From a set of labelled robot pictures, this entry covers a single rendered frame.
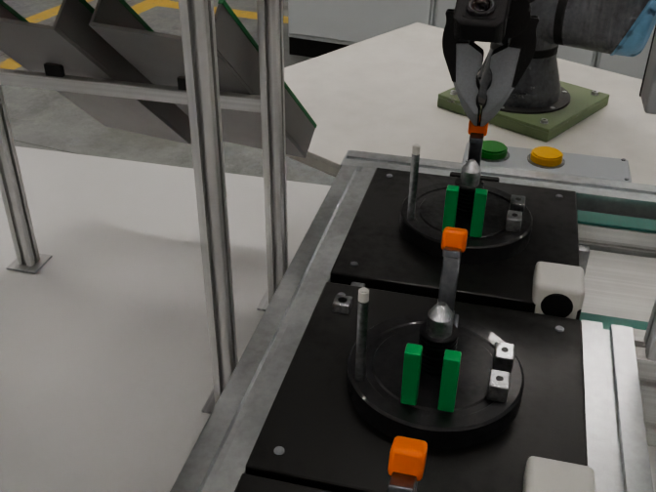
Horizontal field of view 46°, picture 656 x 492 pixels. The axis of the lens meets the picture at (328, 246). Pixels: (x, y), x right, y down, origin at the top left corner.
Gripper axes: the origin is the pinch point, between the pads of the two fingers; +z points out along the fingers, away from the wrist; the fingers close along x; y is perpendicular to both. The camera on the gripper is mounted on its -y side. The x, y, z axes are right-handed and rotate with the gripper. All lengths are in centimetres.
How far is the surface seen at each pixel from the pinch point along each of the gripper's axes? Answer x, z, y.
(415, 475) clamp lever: -0.4, 2.4, -46.8
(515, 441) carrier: -6.6, 11.5, -33.6
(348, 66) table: 30, 23, 74
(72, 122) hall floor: 184, 109, 209
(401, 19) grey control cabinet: 54, 81, 312
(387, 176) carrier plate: 10.3, 11.4, 6.3
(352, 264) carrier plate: 10.2, 11.3, -13.6
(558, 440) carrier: -9.7, 11.5, -32.7
